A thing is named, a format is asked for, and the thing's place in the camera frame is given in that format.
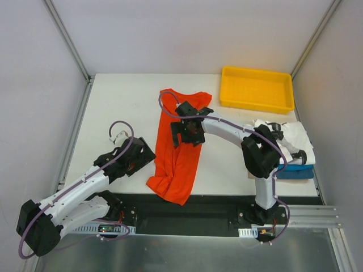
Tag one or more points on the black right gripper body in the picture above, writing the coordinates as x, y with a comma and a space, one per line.
181, 133

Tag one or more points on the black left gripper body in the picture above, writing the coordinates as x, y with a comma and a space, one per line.
140, 156

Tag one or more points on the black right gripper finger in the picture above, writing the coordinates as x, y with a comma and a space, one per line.
204, 111
176, 134

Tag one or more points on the orange t-shirt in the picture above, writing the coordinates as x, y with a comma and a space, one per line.
175, 167

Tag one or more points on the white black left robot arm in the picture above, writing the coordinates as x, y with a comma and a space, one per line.
41, 225

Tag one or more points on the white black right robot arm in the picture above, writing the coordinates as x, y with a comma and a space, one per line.
260, 150

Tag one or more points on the yellow plastic tray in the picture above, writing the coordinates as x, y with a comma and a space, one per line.
256, 90

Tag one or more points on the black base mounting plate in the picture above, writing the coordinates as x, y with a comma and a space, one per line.
202, 215

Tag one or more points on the white printed folded t-shirt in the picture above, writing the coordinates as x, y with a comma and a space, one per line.
292, 140

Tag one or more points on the blue folded t-shirt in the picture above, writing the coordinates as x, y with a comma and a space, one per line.
296, 172

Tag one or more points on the left slotted cable duct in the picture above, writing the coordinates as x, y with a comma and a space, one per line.
103, 228

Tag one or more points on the slotted cable duct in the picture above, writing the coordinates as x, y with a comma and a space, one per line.
103, 228
248, 232

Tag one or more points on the right slotted cable duct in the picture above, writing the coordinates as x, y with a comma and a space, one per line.
248, 232

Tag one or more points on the aluminium frame rail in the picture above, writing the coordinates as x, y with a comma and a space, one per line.
300, 204

